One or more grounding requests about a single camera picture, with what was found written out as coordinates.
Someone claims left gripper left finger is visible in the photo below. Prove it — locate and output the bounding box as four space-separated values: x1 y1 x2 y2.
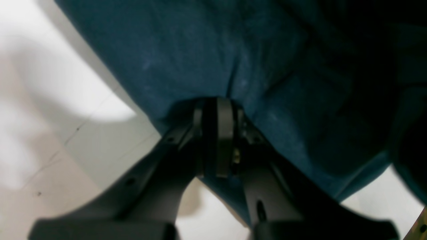
28 98 215 240

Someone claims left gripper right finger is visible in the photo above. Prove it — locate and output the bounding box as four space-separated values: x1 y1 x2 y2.
216 98 399 240

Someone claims dark teal t-shirt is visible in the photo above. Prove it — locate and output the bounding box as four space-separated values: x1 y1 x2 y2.
53 0 427 230

